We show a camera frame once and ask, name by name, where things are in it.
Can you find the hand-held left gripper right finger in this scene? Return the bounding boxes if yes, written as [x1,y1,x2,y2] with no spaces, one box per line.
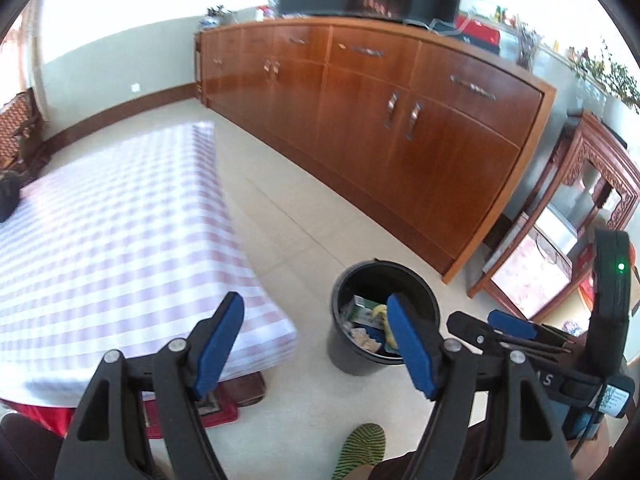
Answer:
[386,292,573,480]

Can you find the red box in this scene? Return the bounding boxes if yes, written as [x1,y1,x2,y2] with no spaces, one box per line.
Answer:
[454,15,502,46]

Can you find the green cardboard box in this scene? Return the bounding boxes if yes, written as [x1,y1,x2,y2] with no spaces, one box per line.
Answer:
[348,296,381,323]

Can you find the beige patterned curtain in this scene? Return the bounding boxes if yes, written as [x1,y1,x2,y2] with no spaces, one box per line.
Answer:
[0,10,46,106]

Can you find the black cast iron teapot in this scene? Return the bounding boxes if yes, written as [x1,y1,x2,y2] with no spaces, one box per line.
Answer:
[0,170,22,223]

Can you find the wooden sofa with patterned cushions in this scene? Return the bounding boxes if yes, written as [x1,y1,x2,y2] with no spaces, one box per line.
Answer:
[0,87,51,181]

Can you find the carved wooden side table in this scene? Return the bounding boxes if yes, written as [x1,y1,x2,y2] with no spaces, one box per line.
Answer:
[467,110,640,321]

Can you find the purple checkered tablecloth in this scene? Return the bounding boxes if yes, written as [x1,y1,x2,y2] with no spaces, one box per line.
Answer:
[0,121,301,408]

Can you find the person's right forearm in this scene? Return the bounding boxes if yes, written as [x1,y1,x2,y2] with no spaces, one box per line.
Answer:
[565,420,612,480]

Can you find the beige tissue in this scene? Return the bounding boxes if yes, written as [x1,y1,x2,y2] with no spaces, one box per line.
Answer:
[352,327,383,353]

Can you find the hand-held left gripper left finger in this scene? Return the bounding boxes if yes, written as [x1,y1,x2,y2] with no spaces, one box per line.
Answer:
[54,291,246,480]

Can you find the yellow cloth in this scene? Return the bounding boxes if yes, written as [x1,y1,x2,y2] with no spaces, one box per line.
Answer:
[370,304,398,351]

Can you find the red patterned rug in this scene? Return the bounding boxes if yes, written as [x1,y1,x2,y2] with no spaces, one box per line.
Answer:
[140,395,240,441]

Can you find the glass vase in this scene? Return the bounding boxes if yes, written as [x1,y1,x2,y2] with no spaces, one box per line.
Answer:
[515,25,543,68]

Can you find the black plastic bin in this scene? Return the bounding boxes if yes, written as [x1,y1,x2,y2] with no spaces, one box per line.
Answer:
[326,259,441,377]

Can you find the long wooden cabinet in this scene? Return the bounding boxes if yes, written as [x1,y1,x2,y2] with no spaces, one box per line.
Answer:
[194,16,557,284]

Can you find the leafy green plant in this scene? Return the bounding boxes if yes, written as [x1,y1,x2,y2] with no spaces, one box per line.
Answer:
[570,40,640,111]

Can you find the green striped slipper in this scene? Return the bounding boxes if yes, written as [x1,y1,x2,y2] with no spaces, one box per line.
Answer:
[331,423,387,480]

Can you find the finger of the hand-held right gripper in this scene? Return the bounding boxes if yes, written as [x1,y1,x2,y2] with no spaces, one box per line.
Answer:
[487,309,576,347]
[446,311,571,361]

